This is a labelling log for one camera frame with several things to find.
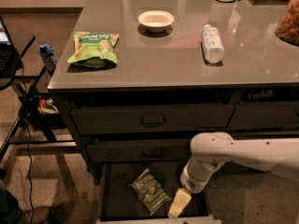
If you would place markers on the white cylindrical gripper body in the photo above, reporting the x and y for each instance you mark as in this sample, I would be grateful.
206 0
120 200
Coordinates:
191 181

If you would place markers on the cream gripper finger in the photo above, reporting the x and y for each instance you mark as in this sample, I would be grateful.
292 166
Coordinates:
182 198
175 210

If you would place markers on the green jalapeno chip bag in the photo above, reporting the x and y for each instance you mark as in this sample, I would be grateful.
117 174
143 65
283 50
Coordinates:
150 191

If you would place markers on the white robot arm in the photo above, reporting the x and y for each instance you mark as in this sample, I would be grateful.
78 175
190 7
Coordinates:
210 151

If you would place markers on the middle left drawer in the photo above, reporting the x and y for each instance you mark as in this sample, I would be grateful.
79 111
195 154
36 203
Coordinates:
139 150

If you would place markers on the top right drawer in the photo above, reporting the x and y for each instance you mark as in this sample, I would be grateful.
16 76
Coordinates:
267 115

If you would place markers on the top left drawer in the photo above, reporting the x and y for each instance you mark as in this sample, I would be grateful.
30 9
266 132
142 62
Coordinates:
151 118

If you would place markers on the dark cabinet counter unit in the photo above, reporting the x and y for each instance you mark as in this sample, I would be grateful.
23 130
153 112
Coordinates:
169 67

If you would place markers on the light green snack bag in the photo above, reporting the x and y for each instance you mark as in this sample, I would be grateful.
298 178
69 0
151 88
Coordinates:
93 49

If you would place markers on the white plastic bottle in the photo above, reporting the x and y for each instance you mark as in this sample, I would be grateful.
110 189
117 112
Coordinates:
212 45

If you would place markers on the brown leather shoe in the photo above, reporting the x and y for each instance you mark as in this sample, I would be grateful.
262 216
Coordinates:
38 215

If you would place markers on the white paper bowl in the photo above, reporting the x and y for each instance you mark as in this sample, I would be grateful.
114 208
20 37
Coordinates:
155 20

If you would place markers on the blue jeans leg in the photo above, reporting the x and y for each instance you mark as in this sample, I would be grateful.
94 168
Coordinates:
10 212

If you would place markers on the colourful items under desk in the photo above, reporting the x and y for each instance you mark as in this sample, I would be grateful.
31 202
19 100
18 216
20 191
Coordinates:
47 107

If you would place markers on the black side desk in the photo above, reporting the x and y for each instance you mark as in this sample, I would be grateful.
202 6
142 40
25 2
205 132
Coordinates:
30 127

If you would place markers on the blue cap water bottle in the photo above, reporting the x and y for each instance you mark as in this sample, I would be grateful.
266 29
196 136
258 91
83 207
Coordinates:
48 56

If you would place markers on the black laptop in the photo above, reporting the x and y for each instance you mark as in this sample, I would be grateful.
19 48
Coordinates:
8 53

